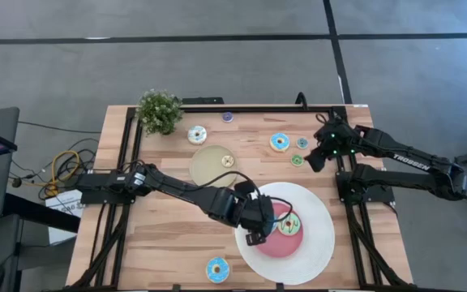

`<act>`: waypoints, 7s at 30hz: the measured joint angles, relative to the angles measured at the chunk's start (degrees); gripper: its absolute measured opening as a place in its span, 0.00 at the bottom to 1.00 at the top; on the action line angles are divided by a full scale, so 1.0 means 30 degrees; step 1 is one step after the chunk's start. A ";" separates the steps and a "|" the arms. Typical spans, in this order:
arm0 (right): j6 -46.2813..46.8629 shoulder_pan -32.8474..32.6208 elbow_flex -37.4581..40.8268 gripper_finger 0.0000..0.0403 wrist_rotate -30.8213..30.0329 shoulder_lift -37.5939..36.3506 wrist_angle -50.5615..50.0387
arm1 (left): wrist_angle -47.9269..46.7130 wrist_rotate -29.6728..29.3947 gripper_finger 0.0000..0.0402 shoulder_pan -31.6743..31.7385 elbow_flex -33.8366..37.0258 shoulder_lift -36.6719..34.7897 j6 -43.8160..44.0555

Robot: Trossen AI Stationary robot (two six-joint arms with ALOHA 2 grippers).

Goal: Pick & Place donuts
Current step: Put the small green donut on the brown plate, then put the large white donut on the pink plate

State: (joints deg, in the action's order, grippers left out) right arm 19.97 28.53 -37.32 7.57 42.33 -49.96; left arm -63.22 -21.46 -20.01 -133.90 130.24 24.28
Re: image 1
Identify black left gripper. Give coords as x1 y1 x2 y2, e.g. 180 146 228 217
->
235 181 276 247

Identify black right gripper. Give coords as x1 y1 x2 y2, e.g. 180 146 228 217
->
304 120 358 173

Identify large green iced donut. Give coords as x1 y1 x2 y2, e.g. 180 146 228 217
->
277 212 302 237

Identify large white iced donut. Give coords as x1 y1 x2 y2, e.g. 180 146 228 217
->
186 125 208 146

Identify pink round plate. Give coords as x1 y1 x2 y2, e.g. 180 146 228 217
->
255 201 304 259

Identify white round woven placemat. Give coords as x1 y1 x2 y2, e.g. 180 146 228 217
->
233 181 336 286

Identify beige small round plate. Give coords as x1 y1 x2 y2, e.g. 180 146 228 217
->
189 144 239 189

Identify flat black device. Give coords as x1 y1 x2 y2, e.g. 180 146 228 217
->
182 97 225 105

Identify small green potted plant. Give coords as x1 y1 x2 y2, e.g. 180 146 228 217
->
135 88 185 136

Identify dark blue beam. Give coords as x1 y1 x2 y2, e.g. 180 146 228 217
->
2 193 81 234

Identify black aluminium table frame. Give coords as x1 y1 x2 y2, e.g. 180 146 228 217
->
65 105 415 292

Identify yellow cable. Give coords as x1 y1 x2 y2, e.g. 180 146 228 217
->
34 149 81 198

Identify long black floor cable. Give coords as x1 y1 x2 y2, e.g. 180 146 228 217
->
17 120 102 135

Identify black cable bundle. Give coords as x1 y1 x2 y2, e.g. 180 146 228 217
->
9 137 101 200

